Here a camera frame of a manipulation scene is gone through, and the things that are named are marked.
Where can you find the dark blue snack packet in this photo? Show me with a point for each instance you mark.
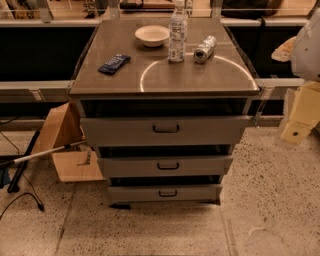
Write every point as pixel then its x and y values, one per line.
pixel 113 64

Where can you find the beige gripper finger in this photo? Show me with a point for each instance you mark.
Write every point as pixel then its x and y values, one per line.
pixel 284 52
pixel 301 113

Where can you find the silver drink can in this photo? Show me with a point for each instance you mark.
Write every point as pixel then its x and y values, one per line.
pixel 205 50

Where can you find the grey middle drawer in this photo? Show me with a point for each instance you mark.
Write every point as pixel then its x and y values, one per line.
pixel 164 166

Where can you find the black bar on floor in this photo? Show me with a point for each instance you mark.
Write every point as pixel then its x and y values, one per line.
pixel 13 186

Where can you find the clear plastic water bottle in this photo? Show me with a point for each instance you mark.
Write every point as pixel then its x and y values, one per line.
pixel 177 33

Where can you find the grey bottom drawer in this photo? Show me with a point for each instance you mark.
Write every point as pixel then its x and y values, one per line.
pixel 203 193

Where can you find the black bag in background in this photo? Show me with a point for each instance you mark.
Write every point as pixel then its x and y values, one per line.
pixel 247 9

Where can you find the white grabber stick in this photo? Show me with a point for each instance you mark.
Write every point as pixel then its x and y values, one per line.
pixel 36 155

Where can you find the brown cardboard box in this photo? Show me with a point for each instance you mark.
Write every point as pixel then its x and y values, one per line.
pixel 75 161

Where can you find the grey top drawer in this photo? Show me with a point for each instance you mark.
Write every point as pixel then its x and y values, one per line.
pixel 164 131

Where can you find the grey drawer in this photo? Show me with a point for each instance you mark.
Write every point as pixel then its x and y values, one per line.
pixel 203 193
pixel 164 166
pixel 164 131

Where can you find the white ceramic bowl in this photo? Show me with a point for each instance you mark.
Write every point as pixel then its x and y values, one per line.
pixel 152 35

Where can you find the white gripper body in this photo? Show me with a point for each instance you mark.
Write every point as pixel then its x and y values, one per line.
pixel 307 50

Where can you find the grey metal drawer cabinet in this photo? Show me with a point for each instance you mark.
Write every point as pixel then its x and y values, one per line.
pixel 149 85

